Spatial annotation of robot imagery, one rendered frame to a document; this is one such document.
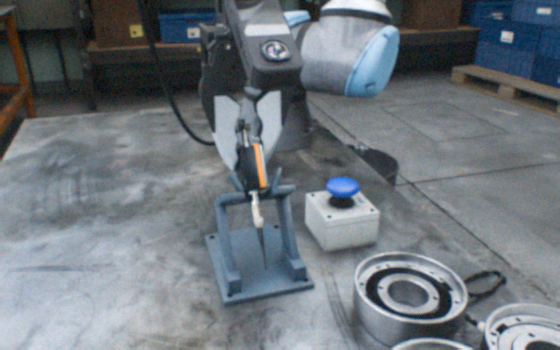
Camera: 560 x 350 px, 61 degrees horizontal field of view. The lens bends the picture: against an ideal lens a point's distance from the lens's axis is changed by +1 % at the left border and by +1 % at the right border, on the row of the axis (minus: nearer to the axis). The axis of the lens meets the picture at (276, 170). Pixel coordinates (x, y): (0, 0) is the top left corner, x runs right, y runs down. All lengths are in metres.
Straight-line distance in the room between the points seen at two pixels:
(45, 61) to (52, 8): 0.52
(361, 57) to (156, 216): 0.38
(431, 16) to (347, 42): 3.81
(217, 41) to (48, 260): 0.33
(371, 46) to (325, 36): 0.08
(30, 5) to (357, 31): 3.51
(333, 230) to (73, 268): 0.30
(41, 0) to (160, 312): 3.68
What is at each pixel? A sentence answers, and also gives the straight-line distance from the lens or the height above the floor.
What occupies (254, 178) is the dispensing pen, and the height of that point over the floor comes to 0.91.
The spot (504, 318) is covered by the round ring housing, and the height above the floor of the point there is 0.83.
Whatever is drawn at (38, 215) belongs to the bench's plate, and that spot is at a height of 0.80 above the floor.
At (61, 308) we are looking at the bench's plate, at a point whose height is 0.80.
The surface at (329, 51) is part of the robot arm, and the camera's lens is 0.76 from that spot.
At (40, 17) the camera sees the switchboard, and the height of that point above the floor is 0.65.
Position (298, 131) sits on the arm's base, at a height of 0.83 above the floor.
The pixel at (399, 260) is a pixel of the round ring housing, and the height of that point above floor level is 0.83.
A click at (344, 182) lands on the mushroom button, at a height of 0.87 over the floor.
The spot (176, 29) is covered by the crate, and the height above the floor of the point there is 0.56.
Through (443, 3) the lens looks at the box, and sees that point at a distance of 4.59.
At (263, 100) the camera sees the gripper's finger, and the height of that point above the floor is 0.99.
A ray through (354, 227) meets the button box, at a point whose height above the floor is 0.83.
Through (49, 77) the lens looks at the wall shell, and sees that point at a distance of 4.43.
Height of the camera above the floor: 1.13
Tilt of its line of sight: 26 degrees down
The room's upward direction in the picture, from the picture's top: straight up
